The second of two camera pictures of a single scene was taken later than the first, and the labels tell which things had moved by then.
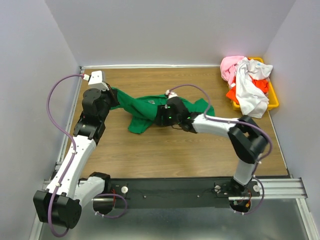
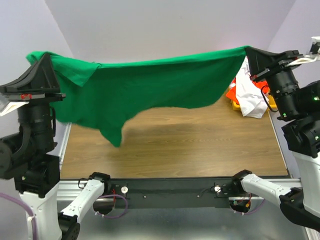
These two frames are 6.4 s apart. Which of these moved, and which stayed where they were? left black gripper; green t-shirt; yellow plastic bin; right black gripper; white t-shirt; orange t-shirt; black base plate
Moved: green t-shirt; right black gripper; left black gripper
Stayed: yellow plastic bin; white t-shirt; black base plate; orange t-shirt
